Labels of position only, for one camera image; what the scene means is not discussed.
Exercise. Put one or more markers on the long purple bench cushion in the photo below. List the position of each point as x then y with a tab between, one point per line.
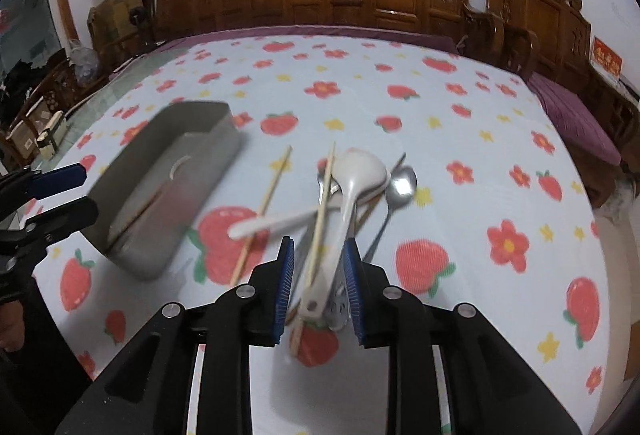
300	31

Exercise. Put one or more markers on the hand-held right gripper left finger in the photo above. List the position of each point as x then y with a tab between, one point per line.
286	285

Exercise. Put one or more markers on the glass door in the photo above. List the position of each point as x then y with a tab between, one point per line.
30	15

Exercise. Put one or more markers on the person's left hand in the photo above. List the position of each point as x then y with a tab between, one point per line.
10	325

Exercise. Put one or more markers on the red wall sign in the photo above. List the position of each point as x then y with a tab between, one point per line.
606	56

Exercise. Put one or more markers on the large cardboard box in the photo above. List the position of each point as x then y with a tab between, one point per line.
117	20

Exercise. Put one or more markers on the wooden chair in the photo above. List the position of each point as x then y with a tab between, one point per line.
481	32
520	52

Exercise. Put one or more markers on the cream small box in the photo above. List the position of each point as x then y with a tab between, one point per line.
51	134

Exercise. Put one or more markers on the clear plastic bag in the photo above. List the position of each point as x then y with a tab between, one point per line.
82	62

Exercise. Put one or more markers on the black fan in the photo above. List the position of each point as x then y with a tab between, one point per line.
136	16

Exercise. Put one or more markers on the dark wooden chopstick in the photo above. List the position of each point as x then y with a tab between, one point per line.
395	167

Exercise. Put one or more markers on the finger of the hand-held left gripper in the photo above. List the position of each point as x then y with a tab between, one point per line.
65	215
62	177

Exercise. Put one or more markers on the large white plastic spoon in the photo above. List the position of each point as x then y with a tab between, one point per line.
360	177

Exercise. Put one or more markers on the small metal spoon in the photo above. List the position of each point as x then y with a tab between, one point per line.
402	184

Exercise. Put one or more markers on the short carved wooden bench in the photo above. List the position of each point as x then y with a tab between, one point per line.
542	10

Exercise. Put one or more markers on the short purple bench cushion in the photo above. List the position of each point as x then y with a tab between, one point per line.
570	115

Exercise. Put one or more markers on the rectangular metal tray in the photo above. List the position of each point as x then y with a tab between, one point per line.
150	195

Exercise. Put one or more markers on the large metal ladle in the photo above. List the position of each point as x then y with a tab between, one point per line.
337	312

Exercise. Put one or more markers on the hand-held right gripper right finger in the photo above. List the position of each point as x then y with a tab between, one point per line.
352	290

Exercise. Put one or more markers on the slim white plastic spoon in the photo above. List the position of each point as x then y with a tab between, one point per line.
260	222

